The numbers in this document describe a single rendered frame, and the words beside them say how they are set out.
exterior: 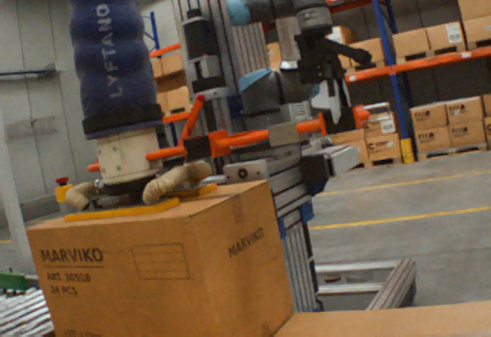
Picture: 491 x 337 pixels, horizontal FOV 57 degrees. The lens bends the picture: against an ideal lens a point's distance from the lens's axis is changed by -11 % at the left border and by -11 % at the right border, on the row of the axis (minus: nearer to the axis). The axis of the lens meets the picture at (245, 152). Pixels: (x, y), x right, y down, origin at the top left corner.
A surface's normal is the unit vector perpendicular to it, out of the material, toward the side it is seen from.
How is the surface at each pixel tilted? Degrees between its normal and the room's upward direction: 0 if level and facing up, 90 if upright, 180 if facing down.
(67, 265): 90
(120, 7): 77
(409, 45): 91
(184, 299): 90
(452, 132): 90
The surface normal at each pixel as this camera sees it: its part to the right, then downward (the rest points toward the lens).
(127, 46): 0.51, -0.42
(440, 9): -0.50, 0.15
